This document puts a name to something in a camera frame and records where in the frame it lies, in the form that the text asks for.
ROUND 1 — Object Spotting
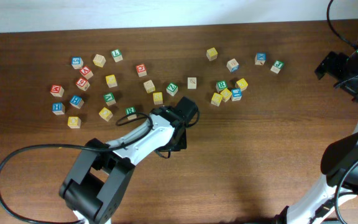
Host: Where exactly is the green r block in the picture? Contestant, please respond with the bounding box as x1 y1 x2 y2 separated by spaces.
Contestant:
126 107 137 120
216 80 227 93

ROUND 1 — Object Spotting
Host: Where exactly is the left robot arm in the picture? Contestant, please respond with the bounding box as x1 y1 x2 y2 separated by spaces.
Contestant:
59 97 200 223

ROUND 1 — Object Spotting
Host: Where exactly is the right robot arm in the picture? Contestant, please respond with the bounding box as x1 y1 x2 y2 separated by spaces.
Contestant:
273 38 358 223

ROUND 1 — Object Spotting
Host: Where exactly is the yellow S block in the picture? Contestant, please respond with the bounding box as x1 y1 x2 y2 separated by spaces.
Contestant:
153 92 163 105

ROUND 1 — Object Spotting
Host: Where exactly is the yellow block lower cluster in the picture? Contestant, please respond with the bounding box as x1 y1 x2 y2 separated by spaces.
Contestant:
211 93 223 106

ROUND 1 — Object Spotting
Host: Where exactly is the yellow block cluster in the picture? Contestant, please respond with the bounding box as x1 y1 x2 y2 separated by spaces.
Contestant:
220 88 232 102
211 93 223 106

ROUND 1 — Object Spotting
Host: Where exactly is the plain wood block centre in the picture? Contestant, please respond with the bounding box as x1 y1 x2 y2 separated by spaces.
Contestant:
144 80 155 93

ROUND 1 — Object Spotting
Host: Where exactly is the yellow block middle cluster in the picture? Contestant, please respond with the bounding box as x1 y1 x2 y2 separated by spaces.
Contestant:
220 88 232 102

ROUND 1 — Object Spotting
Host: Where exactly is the green J block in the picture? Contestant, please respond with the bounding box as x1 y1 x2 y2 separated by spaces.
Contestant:
270 60 284 74

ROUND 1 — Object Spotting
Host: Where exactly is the blue block cluster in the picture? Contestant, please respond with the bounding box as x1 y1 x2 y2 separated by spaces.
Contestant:
231 88 242 101

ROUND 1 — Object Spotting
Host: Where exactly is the yellow O block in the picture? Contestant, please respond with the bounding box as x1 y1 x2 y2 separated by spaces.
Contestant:
99 107 113 121

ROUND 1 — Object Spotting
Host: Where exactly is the red Q block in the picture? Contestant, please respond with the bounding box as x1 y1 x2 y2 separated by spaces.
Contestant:
135 64 147 77

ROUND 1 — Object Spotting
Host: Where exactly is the green V block left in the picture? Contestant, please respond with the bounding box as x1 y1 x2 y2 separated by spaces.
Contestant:
103 93 116 106

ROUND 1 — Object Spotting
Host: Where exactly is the blue X block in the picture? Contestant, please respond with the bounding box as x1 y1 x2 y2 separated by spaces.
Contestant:
254 52 266 65

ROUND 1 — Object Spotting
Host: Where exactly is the yellow block upper left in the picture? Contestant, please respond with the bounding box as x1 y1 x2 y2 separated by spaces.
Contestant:
106 75 117 88

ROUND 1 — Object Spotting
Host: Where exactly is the yellow block top right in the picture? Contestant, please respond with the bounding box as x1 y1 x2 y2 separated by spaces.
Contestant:
206 47 218 61

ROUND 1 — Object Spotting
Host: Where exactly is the wood block blue side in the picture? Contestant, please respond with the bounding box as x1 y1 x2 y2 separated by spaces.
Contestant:
226 58 239 72

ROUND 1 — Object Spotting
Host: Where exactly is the green L block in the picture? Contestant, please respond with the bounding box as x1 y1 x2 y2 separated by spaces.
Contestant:
111 49 123 62

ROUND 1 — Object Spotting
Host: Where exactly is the yellow D block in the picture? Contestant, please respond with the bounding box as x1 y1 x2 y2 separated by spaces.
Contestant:
67 116 81 129

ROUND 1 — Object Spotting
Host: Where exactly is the blue H block tilted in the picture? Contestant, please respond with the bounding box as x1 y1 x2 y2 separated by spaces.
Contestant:
70 95 84 109

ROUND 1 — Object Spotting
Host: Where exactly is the red 6 block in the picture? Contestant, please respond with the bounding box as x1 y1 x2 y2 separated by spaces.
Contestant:
76 78 90 91

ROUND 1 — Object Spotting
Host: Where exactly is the plain wood yellow block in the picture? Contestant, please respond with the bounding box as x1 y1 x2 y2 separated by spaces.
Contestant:
93 54 106 68

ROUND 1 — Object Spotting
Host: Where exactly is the red A block left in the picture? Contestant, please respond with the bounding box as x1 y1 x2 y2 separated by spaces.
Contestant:
80 66 93 80

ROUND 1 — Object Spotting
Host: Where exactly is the blue 5 block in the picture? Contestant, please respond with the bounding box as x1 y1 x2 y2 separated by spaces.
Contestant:
71 57 83 70

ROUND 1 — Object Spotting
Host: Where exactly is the red M block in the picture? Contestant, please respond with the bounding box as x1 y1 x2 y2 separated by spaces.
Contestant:
50 85 65 97

